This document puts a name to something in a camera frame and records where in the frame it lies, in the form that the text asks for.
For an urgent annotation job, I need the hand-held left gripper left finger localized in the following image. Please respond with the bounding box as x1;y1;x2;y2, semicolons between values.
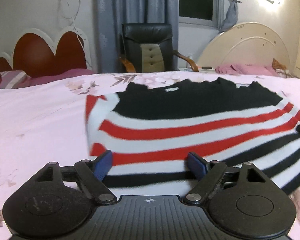
32;150;118;205

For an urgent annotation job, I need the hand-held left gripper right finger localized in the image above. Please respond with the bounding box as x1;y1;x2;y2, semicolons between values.
184;152;269;205

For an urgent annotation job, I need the striped cartoon sweater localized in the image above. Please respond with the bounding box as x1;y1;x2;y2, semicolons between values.
85;78;300;195

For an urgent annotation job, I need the orange patterned cloth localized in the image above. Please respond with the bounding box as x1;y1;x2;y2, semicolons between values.
272;59;293;78

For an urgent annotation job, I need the pink floral bed sheet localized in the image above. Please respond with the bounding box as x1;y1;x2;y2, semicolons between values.
0;71;300;240

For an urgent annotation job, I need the pink crumpled cloth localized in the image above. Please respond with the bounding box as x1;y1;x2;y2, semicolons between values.
215;63;275;75

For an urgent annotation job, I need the cream round headboard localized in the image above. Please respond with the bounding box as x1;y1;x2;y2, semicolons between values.
196;21;290;72

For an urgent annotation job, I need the striped pink pillow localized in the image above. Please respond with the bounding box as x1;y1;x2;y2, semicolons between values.
0;70;32;90

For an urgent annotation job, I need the red heart-shaped headboard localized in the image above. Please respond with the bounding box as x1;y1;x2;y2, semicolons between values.
0;28;93;78

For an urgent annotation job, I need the tied grey curtain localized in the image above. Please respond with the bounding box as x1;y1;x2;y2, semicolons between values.
220;0;242;32

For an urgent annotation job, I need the black leather office chair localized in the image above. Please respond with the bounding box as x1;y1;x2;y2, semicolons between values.
119;23;199;73

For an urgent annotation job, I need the dark window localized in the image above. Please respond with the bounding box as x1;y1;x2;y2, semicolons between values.
178;0;224;28

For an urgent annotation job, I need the wide grey curtain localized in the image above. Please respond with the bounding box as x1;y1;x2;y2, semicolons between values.
94;0;179;73

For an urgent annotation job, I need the white hanging cable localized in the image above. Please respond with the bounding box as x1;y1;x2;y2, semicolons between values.
57;0;87;55

